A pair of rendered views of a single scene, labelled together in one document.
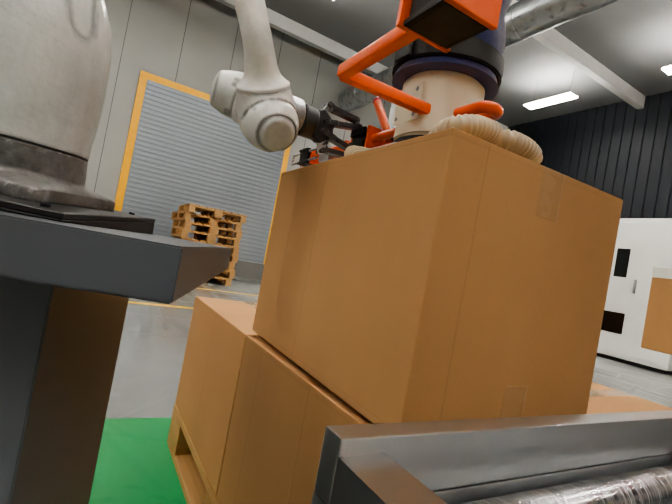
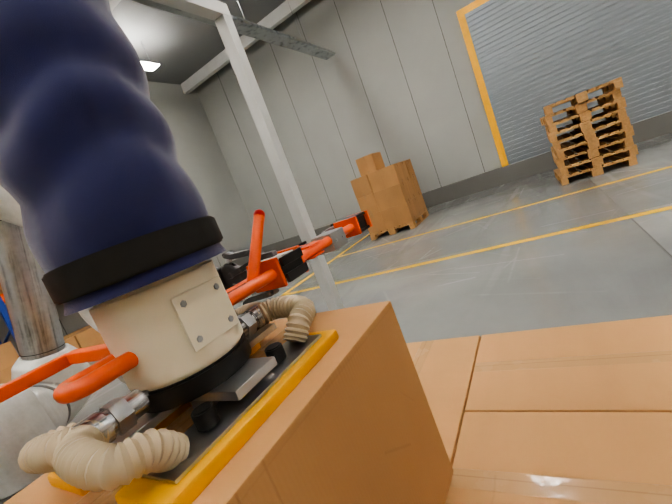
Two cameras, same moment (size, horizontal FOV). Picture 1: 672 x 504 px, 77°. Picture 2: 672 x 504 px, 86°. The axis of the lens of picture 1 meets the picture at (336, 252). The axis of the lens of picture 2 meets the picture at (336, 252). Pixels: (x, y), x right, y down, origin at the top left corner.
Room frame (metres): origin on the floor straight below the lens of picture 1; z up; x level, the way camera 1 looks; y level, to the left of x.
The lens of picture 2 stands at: (0.86, -0.74, 1.18)
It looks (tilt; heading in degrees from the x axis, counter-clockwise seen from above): 8 degrees down; 62
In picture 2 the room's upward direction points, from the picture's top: 21 degrees counter-clockwise
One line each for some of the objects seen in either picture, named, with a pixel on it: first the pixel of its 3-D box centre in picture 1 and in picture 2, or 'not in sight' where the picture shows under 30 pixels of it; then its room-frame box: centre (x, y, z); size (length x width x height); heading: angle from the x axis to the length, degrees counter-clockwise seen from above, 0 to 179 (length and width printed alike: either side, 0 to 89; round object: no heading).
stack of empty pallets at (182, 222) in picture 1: (202, 244); (584, 133); (7.84, 2.47, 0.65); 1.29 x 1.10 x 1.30; 30
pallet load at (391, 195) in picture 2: not in sight; (388, 190); (5.94, 5.53, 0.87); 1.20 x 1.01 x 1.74; 30
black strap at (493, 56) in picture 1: (445, 71); (141, 257); (0.88, -0.16, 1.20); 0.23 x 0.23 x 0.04
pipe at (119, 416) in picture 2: not in sight; (194, 367); (0.88, -0.16, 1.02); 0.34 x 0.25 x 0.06; 29
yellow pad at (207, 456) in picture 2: not in sight; (248, 389); (0.93, -0.24, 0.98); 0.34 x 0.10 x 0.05; 29
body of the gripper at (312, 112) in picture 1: (315, 125); (231, 280); (1.03, 0.11, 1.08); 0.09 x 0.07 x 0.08; 120
